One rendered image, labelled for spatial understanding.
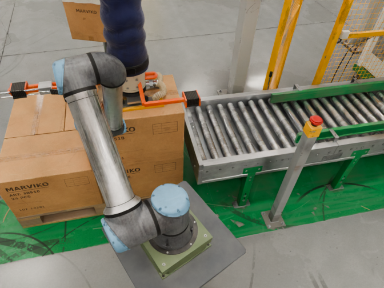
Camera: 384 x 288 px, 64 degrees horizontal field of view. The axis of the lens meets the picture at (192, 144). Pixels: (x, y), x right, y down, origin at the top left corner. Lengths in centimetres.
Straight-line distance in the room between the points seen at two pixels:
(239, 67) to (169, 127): 152
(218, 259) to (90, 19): 242
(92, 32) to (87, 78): 209
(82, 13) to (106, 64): 203
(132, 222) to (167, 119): 80
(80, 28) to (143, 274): 241
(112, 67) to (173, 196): 53
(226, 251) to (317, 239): 119
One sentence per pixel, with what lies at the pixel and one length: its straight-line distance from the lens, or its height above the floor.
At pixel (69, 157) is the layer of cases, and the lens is 220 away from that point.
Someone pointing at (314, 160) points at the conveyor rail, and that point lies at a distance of 240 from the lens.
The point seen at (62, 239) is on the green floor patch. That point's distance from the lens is 250.
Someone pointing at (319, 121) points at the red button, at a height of 104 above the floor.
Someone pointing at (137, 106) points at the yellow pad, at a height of 96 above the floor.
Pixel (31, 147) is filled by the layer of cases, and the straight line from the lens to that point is 236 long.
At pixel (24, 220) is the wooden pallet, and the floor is 10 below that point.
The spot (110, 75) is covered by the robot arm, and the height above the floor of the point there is 147.
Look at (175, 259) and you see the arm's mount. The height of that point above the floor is 83.
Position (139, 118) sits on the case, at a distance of 178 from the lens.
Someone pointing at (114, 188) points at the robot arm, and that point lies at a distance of 116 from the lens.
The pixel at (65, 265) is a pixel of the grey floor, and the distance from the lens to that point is 241.
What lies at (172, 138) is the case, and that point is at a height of 74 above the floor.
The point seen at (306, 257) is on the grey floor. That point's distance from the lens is 247.
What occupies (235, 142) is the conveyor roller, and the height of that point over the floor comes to 55.
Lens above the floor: 211
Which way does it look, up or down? 46 degrees down
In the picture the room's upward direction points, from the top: 3 degrees clockwise
